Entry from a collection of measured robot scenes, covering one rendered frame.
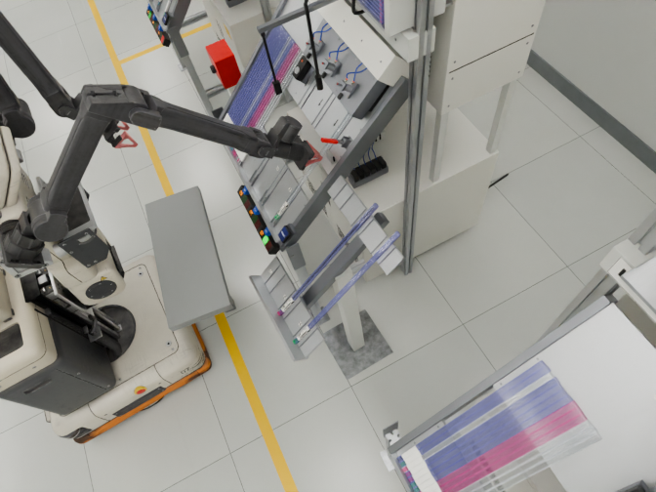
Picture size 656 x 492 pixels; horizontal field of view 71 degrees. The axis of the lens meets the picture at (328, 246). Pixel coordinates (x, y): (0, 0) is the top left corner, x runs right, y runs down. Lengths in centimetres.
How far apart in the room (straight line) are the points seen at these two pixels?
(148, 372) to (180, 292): 45
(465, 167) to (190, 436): 167
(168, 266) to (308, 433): 94
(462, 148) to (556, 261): 83
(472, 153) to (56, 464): 228
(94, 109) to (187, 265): 90
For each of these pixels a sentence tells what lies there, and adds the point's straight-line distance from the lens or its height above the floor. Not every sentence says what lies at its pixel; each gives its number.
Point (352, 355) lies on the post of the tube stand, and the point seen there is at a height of 1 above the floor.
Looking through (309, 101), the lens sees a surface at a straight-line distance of 166.
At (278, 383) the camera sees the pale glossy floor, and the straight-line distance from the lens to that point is 225.
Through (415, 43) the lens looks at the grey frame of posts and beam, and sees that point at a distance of 127.
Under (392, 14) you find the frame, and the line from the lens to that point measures 122.
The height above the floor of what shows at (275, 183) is 80.
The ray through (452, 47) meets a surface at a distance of 144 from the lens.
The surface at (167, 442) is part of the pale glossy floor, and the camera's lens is 237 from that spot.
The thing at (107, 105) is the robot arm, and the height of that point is 148.
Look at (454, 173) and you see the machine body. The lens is 194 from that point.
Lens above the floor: 214
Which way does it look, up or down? 60 degrees down
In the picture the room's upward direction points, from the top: 14 degrees counter-clockwise
